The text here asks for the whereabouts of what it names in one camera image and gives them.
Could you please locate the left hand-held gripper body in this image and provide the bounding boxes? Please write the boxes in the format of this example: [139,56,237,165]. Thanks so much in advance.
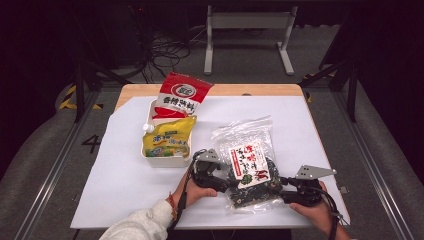
[191,148,222,190]

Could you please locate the grey metal table frame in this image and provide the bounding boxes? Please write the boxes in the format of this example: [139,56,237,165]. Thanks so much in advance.
[203,4,299,76]

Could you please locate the person's left hand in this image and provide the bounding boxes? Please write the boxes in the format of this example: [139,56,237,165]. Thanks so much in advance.
[172,172,218,210]

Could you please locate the yellow spouted sauce pouch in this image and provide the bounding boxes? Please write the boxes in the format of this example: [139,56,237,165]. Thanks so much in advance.
[141,115,198,159]

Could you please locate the aluminium floor rail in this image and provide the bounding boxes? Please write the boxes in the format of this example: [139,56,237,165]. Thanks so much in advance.
[13,90,101,240]
[331,90,416,240]

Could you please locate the left hand-held gripper cable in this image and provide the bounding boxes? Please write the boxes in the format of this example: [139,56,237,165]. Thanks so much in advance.
[165,148,208,240]

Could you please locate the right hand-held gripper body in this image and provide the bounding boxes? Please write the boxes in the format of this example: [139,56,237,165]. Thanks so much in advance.
[292,164,338,207]

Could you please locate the red bead bracelet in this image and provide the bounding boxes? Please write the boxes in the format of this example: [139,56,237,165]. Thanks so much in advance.
[166,191,178,219]

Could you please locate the white table mat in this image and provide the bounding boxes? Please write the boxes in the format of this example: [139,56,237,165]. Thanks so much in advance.
[70,95,351,231]

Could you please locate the black metal stand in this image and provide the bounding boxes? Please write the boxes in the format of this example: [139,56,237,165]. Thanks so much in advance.
[298,49,362,123]
[70,6,133,123]

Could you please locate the right hand-held gripper cable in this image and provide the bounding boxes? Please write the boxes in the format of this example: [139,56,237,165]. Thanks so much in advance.
[319,190,352,240]

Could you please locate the yellow and black floor tape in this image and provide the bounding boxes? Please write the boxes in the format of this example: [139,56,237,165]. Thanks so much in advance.
[57,84,104,111]

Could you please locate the person's right hand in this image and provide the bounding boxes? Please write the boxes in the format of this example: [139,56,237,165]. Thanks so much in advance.
[289,181,337,236]

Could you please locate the clear bag of dried seaweed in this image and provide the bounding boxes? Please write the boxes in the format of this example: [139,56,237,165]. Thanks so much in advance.
[211,115,285,215]

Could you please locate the hand-held gripper cable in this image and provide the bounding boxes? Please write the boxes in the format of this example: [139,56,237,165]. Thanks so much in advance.
[319,190,352,240]
[165,148,208,240]

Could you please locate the red and white seasoning packet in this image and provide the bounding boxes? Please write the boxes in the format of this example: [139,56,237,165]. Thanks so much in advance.
[152,71,215,120]

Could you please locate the white plastic divided box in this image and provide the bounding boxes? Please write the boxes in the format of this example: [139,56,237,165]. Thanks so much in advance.
[140,97,195,169]

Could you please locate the bundle of black floor cables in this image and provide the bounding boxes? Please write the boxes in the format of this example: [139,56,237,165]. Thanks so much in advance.
[141,31,193,84]

